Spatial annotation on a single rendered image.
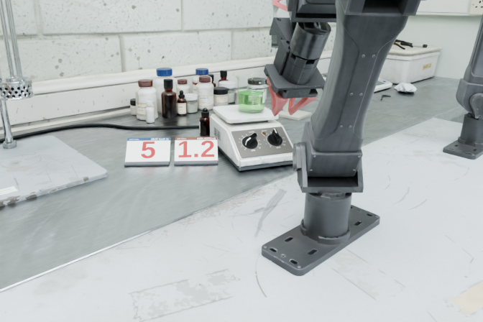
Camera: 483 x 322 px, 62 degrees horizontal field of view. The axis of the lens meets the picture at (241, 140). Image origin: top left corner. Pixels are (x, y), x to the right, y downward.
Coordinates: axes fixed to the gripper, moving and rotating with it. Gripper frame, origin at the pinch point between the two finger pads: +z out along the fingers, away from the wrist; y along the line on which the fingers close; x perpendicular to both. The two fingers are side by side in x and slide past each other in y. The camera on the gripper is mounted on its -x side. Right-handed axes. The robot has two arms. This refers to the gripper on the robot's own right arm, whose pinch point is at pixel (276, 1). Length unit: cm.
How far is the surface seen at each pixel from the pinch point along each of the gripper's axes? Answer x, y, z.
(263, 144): 27.7, 26.3, -3.2
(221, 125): 25.6, 23.0, 6.9
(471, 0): -2, -101, -67
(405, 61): 22, -79, -41
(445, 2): -1, -107, -58
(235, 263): 32, 61, -7
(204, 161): 31.7, 29.4, 8.5
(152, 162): 31.6, 33.3, 18.5
